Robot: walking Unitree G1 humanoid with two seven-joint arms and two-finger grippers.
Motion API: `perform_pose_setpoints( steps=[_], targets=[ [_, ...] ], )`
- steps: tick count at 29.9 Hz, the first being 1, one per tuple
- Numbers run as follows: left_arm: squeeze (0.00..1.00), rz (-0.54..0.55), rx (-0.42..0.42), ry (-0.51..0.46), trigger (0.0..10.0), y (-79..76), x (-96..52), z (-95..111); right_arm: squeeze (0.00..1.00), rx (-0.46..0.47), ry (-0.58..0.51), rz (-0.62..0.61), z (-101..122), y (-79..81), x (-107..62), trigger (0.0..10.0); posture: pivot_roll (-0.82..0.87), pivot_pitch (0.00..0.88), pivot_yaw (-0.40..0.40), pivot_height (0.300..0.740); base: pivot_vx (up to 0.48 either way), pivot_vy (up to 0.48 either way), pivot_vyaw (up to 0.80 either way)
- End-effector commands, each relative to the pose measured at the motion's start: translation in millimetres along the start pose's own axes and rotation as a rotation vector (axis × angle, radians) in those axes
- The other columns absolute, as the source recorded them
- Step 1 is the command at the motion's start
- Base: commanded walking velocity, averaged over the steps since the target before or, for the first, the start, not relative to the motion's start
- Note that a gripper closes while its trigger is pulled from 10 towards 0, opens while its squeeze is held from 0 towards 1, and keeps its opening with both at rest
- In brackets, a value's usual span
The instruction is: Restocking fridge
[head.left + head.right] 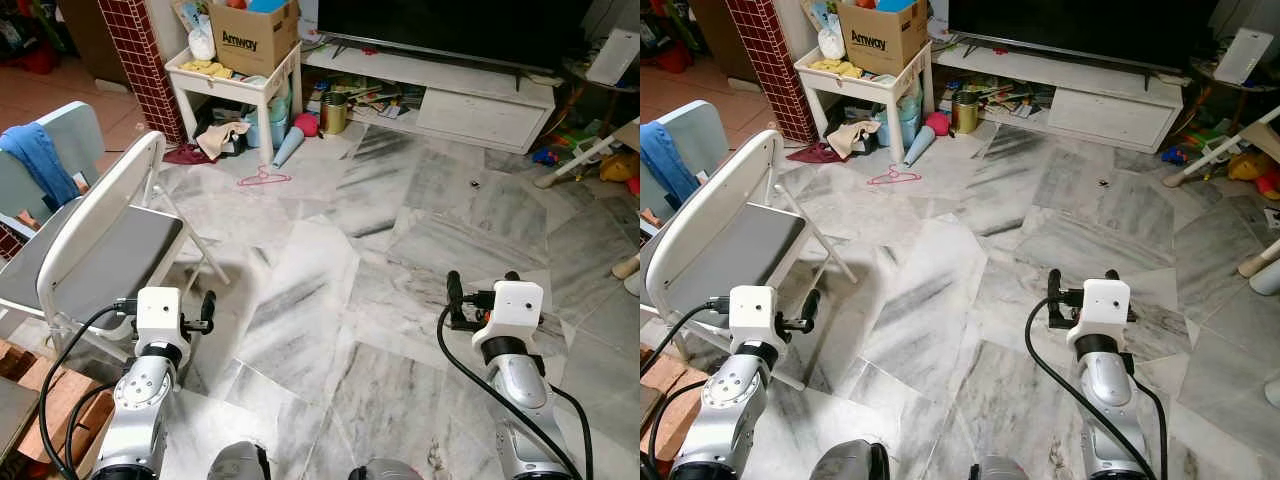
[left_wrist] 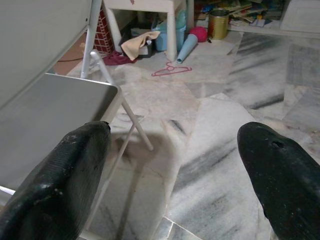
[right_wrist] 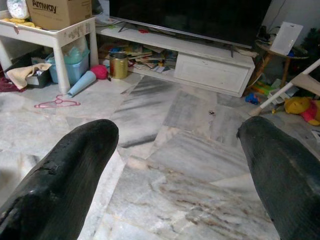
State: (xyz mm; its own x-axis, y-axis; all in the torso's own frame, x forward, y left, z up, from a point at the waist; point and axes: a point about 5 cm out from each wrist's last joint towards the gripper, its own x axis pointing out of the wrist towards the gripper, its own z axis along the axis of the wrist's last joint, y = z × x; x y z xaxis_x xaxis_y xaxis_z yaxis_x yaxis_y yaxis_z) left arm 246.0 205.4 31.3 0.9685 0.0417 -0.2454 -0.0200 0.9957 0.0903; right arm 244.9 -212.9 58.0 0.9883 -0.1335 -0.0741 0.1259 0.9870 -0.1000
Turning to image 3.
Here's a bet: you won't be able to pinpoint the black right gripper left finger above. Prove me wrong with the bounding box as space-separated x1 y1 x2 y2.
0 119 120 240

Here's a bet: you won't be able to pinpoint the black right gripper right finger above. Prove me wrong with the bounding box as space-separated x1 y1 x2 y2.
236 116 320 240

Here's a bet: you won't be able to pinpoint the yellow bear plush toy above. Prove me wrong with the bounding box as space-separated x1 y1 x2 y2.
284 96 320 126

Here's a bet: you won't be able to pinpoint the pink clothes hanger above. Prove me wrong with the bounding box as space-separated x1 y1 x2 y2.
34 94 81 109

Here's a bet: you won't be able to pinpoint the blue toy blocks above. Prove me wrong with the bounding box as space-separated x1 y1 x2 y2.
244 92 262 105

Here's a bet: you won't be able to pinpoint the green yellow toy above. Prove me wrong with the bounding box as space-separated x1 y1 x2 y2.
251 81 275 95

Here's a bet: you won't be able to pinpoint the white grey folding chair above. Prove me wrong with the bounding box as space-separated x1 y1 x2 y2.
248 59 320 117

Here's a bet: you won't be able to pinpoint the light blue cone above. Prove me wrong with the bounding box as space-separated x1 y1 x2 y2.
66 70 98 98

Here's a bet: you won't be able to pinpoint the black plastic crate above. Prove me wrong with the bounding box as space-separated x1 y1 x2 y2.
25 68 52 89

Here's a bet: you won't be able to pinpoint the maroon cloth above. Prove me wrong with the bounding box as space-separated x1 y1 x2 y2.
0 76 27 93

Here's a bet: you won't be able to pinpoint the beige towel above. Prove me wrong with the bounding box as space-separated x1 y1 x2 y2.
6 62 53 90

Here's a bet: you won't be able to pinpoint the light blue plastic bin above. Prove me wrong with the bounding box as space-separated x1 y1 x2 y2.
44 44 90 86

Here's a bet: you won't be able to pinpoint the pink ball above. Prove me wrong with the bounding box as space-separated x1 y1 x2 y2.
89 64 109 81

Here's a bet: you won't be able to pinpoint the gold tin can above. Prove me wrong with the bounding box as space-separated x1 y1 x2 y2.
109 51 129 80

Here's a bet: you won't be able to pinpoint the white tv cabinet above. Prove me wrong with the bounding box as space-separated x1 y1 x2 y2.
95 16 256 98

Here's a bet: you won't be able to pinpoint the round wooden side table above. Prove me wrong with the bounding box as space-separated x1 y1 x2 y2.
254 39 311 88

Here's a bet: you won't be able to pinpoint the dark green artificial tree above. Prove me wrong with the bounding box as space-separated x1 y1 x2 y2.
298 27 320 67

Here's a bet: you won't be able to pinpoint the white paper package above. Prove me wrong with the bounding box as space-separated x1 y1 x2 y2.
270 21 304 56

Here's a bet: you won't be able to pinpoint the small white plastic table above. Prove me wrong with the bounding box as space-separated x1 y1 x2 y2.
0 16 100 95

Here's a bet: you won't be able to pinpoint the pile of children's books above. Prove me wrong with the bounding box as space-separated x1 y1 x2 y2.
98 41 179 75

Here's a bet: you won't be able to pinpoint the yellow cloth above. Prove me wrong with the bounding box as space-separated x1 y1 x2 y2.
1 17 43 29

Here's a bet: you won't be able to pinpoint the brown Amway cardboard box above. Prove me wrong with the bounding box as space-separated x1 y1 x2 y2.
25 0 93 31

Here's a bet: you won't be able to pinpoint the white diaper pack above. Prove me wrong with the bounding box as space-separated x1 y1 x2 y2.
6 0 31 20

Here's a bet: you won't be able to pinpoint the black flat screen television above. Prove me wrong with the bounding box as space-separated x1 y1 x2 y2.
108 0 273 58

